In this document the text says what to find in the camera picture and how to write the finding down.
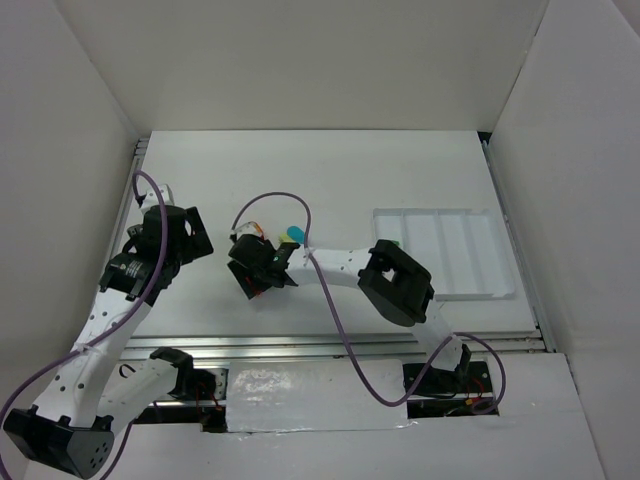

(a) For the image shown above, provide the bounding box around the blue rounded lego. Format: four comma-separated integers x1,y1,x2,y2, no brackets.
286,225,305,244

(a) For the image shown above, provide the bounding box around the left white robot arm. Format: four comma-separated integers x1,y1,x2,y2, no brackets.
3,205,215,479

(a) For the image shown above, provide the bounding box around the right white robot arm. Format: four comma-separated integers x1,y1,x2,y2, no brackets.
228,233,470,389

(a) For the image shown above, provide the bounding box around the silver foil cover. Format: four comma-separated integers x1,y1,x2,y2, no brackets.
226,360,409,433

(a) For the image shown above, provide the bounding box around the white compartment tray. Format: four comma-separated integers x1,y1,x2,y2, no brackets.
372,208,516,301

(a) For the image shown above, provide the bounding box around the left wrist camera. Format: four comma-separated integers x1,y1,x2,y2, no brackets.
139,184,175,211

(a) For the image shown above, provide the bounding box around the aluminium frame rail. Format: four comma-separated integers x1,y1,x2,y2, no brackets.
122,333,549,360

